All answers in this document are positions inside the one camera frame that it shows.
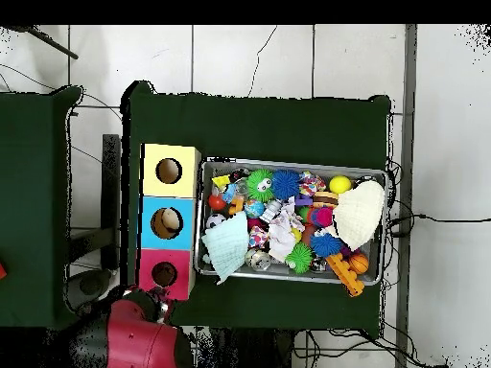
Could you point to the light blue muslin cloth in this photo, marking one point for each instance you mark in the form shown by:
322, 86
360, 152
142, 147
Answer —
228, 245

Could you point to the blue spiky ball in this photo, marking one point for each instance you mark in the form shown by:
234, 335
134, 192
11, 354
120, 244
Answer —
326, 244
285, 184

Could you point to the pink blue fuzzy caterpillar toy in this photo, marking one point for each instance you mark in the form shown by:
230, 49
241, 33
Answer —
324, 217

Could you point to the orange plastic toy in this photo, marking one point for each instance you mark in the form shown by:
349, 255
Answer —
345, 274

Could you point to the cream muslin cloth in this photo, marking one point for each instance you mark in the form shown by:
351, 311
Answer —
358, 214

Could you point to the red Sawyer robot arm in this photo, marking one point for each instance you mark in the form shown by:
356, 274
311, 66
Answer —
142, 341

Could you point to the wooden box with three holes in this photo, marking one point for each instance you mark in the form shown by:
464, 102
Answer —
184, 237

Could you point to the grey plastic base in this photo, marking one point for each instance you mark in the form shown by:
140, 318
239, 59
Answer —
88, 283

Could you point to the black white soccer ball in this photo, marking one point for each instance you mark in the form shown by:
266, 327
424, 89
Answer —
215, 220

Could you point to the black stand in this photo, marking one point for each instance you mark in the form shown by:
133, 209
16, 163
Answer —
111, 184

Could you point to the green spiky toy with eyes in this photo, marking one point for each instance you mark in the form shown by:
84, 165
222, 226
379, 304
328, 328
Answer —
256, 183

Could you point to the dark green side tablecloth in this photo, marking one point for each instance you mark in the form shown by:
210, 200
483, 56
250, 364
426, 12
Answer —
27, 211

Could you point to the small red object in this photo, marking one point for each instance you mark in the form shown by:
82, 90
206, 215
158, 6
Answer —
2, 271

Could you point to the tan brown toy hamburger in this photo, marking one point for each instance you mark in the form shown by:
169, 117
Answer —
326, 199

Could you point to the yellow ball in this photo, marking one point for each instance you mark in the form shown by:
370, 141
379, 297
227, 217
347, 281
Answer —
339, 184

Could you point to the dark thin rod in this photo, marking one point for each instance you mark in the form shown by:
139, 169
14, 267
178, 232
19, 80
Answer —
53, 45

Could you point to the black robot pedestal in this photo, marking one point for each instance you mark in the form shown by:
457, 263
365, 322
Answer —
249, 350

